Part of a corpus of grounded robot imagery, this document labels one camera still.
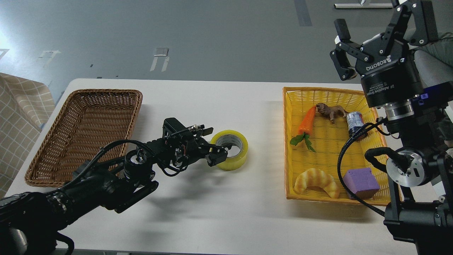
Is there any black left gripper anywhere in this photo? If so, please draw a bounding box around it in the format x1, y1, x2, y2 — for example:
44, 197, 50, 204
163, 137, 229, 169

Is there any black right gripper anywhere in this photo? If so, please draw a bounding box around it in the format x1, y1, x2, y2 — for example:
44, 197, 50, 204
330, 0, 440, 108

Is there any yellow tape roll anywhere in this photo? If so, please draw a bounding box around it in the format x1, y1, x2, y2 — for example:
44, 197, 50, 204
210, 130, 248, 171

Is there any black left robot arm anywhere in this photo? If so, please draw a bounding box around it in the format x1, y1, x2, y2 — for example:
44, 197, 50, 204
1, 118, 233, 255

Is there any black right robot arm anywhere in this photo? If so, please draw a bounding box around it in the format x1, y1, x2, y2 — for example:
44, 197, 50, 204
330, 0, 453, 255

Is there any white metal bar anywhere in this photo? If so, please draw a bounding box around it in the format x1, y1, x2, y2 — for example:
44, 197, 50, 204
334, 3, 393, 9

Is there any seated person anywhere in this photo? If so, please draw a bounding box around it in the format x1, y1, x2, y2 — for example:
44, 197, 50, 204
409, 32, 453, 87

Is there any small blue can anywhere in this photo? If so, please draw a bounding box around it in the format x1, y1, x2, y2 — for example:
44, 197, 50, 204
346, 111, 365, 138

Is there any brown toy lion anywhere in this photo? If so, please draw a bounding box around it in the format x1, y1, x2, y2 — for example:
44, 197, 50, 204
315, 103, 349, 124

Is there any orange toy carrot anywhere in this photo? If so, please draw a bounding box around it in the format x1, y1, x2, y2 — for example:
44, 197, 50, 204
289, 105, 316, 152

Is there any toy croissant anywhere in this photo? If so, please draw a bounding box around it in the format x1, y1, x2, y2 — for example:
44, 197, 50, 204
293, 168, 340, 199

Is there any yellow plastic basket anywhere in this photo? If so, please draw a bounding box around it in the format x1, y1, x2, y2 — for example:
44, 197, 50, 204
282, 87, 391, 206

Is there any brown wicker basket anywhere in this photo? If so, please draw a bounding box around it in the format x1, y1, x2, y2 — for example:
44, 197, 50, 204
24, 89, 143, 187

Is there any purple foam block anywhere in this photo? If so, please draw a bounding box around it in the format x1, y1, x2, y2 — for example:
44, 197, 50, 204
343, 168, 380, 200

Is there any beige checkered cloth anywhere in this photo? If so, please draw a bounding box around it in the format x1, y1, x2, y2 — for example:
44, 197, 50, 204
0, 73, 55, 197

